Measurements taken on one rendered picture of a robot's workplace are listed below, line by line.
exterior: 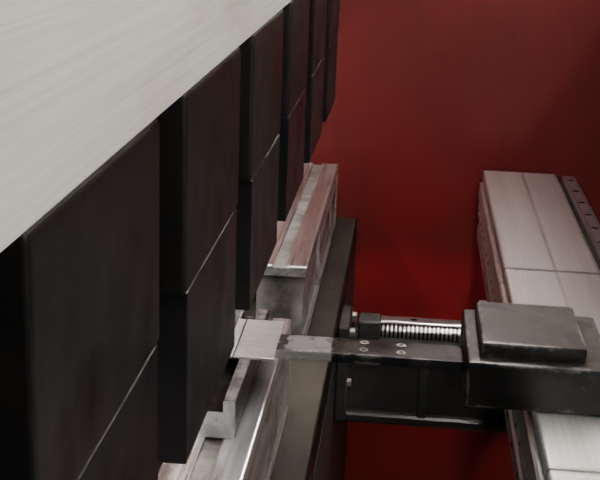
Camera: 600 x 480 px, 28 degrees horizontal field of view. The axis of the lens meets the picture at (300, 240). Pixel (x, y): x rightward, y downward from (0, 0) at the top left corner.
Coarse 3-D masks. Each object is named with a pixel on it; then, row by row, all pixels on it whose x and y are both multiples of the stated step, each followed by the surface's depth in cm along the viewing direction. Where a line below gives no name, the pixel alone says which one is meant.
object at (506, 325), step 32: (480, 320) 95; (512, 320) 95; (544, 320) 96; (576, 320) 96; (288, 352) 96; (320, 352) 95; (352, 352) 96; (384, 352) 96; (416, 352) 96; (448, 352) 96; (480, 352) 91; (512, 352) 91; (544, 352) 90; (576, 352) 90; (480, 384) 90; (512, 384) 90; (544, 384) 90; (576, 384) 90
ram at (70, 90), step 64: (0, 0) 25; (64, 0) 30; (128, 0) 37; (192, 0) 47; (256, 0) 66; (0, 64) 26; (64, 64) 30; (128, 64) 37; (192, 64) 48; (0, 128) 26; (64, 128) 31; (128, 128) 38; (0, 192) 26; (64, 192) 31
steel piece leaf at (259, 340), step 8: (248, 320) 103; (256, 320) 103; (264, 320) 103; (248, 328) 101; (256, 328) 101; (264, 328) 101; (272, 328) 101; (280, 328) 101; (248, 336) 99; (256, 336) 99; (264, 336) 99; (272, 336) 99; (240, 344) 97; (248, 344) 97; (256, 344) 97; (264, 344) 97; (272, 344) 97; (240, 352) 95; (248, 352) 96; (256, 352) 96; (264, 352) 96; (272, 352) 96; (272, 360) 95
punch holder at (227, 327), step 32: (224, 64) 56; (192, 96) 49; (224, 96) 57; (160, 128) 48; (192, 128) 49; (224, 128) 57; (160, 160) 48; (192, 160) 49; (224, 160) 58; (160, 192) 49; (192, 192) 50; (224, 192) 59; (160, 224) 49; (192, 224) 50; (224, 224) 59; (160, 256) 49; (192, 256) 51; (224, 256) 60; (160, 288) 50; (192, 288) 51; (224, 288) 61; (160, 320) 51; (192, 320) 52; (224, 320) 61; (160, 352) 51; (192, 352) 52; (224, 352) 62; (160, 384) 51; (192, 384) 53; (160, 416) 52; (192, 416) 53; (160, 448) 52
